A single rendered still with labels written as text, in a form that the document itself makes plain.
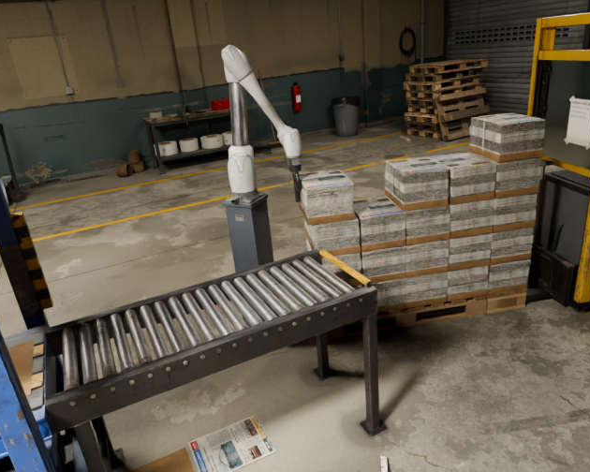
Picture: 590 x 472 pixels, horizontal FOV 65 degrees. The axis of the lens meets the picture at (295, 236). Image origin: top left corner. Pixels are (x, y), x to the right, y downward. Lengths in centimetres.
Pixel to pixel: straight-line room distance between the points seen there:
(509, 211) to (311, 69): 736
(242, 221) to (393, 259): 99
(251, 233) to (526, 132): 175
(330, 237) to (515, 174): 121
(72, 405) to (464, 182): 235
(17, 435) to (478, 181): 259
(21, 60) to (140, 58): 182
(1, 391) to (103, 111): 761
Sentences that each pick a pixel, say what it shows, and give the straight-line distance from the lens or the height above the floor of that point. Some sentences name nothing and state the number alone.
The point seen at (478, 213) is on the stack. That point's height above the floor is 75.
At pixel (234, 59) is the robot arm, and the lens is 269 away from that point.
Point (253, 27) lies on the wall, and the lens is 954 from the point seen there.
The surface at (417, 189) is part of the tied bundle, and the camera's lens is 289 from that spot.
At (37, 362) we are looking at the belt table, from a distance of 206.
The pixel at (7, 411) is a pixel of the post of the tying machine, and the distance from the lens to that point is 158.
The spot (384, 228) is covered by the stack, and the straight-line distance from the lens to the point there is 289.
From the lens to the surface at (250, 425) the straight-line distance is 263.
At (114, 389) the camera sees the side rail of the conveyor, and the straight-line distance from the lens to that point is 181.
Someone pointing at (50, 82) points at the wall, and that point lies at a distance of 883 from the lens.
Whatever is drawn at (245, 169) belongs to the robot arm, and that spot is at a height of 119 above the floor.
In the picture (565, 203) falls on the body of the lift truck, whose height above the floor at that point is 63.
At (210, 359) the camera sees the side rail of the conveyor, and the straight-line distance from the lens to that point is 185.
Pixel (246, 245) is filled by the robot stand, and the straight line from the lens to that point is 283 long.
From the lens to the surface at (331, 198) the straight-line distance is 272.
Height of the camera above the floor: 182
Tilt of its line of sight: 22 degrees down
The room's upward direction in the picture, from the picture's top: 6 degrees counter-clockwise
